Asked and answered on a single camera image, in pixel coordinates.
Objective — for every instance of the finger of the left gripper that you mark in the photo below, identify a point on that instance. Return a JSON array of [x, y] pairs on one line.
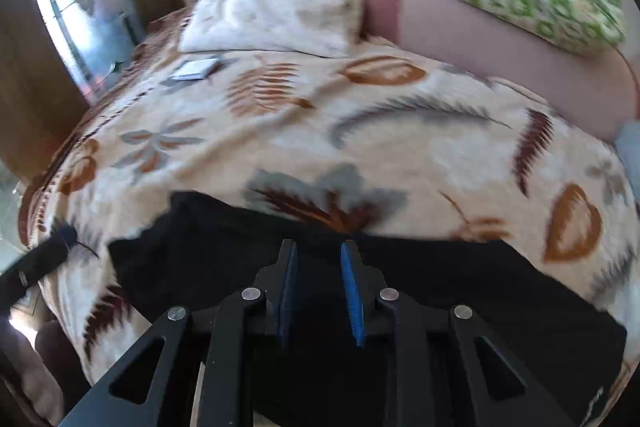
[[28, 270]]

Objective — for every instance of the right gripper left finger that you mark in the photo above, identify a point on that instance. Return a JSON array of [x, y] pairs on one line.
[[187, 368]]

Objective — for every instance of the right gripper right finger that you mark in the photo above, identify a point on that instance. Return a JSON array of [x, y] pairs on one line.
[[374, 308]]

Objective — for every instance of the black pants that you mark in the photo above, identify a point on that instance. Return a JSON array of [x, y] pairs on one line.
[[201, 250]]

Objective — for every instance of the leaf patterned fleece blanket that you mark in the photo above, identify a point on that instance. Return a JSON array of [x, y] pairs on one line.
[[384, 141]]

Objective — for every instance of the light blue quilted blanket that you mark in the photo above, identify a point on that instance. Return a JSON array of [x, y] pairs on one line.
[[627, 146]]

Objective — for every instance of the pink quilted bolster cushion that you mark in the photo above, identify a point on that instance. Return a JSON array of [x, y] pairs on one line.
[[598, 92]]

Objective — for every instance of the cream white pillow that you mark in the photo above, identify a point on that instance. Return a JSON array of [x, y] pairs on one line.
[[326, 28]]

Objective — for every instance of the window with brown frame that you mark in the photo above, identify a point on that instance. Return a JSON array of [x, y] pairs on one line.
[[58, 57]]

